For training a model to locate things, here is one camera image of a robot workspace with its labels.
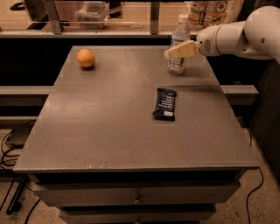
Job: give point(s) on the clear plastic water bottle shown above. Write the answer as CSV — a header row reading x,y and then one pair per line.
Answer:
x,y
181,33

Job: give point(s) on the grey drawer cabinet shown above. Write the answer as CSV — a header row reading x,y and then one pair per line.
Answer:
x,y
156,202

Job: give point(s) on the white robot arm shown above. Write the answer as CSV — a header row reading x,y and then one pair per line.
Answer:
x,y
262,48

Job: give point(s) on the colourful snack bag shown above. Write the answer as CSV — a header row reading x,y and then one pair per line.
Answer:
x,y
203,14

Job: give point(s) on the metal shelf rail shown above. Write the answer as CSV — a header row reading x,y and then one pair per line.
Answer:
x,y
87,33

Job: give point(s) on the orange fruit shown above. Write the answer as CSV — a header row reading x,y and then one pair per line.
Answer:
x,y
85,58

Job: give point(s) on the dark blue snack bar wrapper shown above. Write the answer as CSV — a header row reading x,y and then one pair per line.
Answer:
x,y
165,104

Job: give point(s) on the clear plastic storage box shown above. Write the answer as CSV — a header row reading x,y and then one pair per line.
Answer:
x,y
92,15

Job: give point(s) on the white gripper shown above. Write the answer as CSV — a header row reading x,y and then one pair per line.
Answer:
x,y
206,44

